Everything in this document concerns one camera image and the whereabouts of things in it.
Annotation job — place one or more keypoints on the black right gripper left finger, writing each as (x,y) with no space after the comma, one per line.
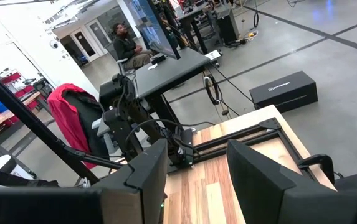
(147,161)

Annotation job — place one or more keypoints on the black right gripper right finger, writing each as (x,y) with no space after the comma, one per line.
(259,193)

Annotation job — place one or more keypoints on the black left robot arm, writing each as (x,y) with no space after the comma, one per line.
(122,124)

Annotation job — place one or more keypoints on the black office chair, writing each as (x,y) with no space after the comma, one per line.
(84,124)

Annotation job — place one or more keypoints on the dark grey desk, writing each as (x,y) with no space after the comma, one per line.
(172,71)

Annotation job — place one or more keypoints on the red jacket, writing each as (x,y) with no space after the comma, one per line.
(63,118)

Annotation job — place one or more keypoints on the black cardboard box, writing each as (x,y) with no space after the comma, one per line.
(284,93)

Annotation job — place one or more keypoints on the person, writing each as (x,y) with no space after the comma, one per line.
(125,46)

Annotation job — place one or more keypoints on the white paper sheets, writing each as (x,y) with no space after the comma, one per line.
(213,55)

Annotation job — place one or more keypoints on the black monitor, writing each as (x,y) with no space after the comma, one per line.
(153,31)

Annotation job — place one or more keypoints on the black computer tower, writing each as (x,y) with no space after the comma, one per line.
(228,28)

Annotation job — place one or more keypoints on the black frame clamp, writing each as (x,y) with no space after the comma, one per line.
(321,160)

